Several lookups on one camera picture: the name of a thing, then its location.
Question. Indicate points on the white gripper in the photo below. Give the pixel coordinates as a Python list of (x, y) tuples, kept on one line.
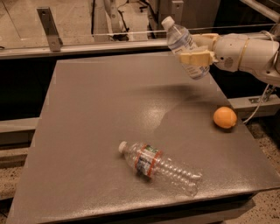
[(228, 52)]

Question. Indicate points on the clear crumpled plastic bottle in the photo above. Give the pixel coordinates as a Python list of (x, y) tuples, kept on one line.
[(157, 167)]

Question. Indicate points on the orange fruit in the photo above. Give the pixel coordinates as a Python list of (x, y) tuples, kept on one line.
[(225, 118)]

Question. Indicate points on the blue label plastic bottle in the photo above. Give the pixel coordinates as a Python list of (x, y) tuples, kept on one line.
[(179, 40)]

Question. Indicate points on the left metal bracket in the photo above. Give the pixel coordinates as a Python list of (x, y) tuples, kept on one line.
[(52, 35)]

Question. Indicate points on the right metal bracket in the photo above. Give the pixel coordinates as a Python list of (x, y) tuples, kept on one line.
[(177, 10)]

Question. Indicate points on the metal bracket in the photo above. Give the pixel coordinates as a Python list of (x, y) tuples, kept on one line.
[(52, 35), (177, 10)]

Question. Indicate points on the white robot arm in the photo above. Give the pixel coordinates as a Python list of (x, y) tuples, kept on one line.
[(260, 58)]

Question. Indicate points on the metal rail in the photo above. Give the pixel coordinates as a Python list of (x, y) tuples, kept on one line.
[(149, 46)]

